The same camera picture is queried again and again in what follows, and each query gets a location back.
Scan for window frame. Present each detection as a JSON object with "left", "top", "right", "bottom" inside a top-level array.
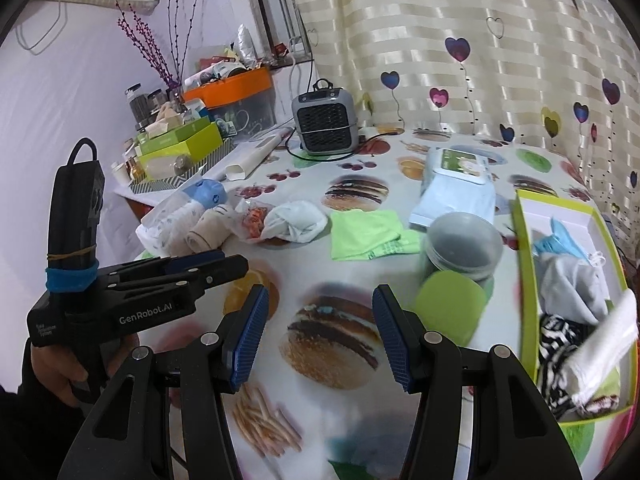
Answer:
[{"left": 243, "top": 0, "right": 313, "bottom": 61}]

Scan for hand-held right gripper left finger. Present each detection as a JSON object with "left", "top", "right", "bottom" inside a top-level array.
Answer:
[{"left": 60, "top": 284, "right": 271, "bottom": 480}]

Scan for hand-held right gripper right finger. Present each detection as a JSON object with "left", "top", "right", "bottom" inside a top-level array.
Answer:
[{"left": 371, "top": 284, "right": 583, "bottom": 480}]

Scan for orange print plastic bag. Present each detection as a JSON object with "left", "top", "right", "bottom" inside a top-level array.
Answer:
[{"left": 232, "top": 199, "right": 273, "bottom": 243}]

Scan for orange storage bin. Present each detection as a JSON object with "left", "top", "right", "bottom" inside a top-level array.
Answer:
[{"left": 181, "top": 66, "right": 275, "bottom": 111}]

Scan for brown white cloth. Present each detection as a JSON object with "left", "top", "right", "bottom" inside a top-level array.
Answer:
[{"left": 580, "top": 395, "right": 621, "bottom": 417}]

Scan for white towel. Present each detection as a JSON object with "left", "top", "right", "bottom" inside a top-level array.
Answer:
[{"left": 569, "top": 290, "right": 640, "bottom": 406}]

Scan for light blue rolled cloth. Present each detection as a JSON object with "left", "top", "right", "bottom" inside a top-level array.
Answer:
[{"left": 190, "top": 180, "right": 227, "bottom": 209}]

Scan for purple dried branches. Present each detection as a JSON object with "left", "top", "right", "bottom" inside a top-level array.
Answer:
[{"left": 114, "top": 0, "right": 207, "bottom": 92}]

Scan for person's left forearm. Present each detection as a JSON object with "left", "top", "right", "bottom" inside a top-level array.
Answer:
[{"left": 0, "top": 355, "right": 106, "bottom": 480}]

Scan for clear round plastic container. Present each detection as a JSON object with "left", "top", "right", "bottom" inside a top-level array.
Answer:
[{"left": 424, "top": 211, "right": 503, "bottom": 283}]

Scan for green-edged white box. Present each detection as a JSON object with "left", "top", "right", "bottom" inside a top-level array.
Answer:
[{"left": 510, "top": 189, "right": 632, "bottom": 428}]

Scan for black white striped cloth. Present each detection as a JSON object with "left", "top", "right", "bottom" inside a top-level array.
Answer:
[{"left": 537, "top": 314, "right": 598, "bottom": 413}]

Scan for light green cloth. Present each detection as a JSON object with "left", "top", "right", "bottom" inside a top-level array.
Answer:
[{"left": 329, "top": 208, "right": 423, "bottom": 262}]

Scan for clear printed plastic bag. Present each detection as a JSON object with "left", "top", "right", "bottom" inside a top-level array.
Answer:
[{"left": 136, "top": 178, "right": 236, "bottom": 256}]

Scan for white rolled paper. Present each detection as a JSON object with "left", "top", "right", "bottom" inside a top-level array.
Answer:
[{"left": 225, "top": 130, "right": 295, "bottom": 181}]

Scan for green cardboard box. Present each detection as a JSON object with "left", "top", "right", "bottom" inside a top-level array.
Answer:
[{"left": 137, "top": 119, "right": 224, "bottom": 171}]

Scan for food print tablecloth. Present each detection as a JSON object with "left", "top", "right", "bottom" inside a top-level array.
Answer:
[{"left": 112, "top": 127, "right": 640, "bottom": 480}]

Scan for black heater cable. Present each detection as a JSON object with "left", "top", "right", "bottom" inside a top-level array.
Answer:
[{"left": 285, "top": 125, "right": 406, "bottom": 163}]

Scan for grey fan heater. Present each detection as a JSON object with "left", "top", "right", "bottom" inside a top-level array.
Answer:
[{"left": 291, "top": 79, "right": 360, "bottom": 157}]

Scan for silver foil bag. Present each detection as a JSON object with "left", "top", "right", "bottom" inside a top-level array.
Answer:
[{"left": 235, "top": 25, "right": 258, "bottom": 68}]

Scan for padded clothes hanger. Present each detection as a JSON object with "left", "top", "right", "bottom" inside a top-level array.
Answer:
[{"left": 15, "top": 0, "right": 161, "bottom": 57}]

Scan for beige rolled cloth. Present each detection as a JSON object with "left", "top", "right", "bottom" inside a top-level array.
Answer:
[{"left": 186, "top": 206, "right": 236, "bottom": 255}]

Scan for heart print striped curtain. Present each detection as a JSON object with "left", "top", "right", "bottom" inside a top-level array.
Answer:
[{"left": 280, "top": 0, "right": 640, "bottom": 241}]

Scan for white rolled cloth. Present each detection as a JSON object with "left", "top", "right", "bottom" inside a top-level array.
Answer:
[{"left": 261, "top": 200, "right": 330, "bottom": 245}]

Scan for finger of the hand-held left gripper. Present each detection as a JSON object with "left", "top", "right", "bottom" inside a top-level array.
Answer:
[
  {"left": 107, "top": 255, "right": 249, "bottom": 311},
  {"left": 102, "top": 251, "right": 227, "bottom": 281}
]

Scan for wet wipes pack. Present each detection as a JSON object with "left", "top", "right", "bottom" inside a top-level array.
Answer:
[{"left": 409, "top": 146, "right": 497, "bottom": 229}]

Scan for clear printed storage container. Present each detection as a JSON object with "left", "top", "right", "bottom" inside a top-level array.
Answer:
[{"left": 210, "top": 87, "right": 277, "bottom": 143}]

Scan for person's left hand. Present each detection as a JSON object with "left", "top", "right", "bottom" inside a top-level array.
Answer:
[{"left": 30, "top": 332, "right": 141, "bottom": 408}]

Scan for grey cloth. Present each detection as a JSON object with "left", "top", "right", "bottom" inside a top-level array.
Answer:
[{"left": 537, "top": 251, "right": 610, "bottom": 326}]

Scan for chevron patterned box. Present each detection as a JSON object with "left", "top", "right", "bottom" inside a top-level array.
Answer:
[{"left": 127, "top": 137, "right": 236, "bottom": 193}]

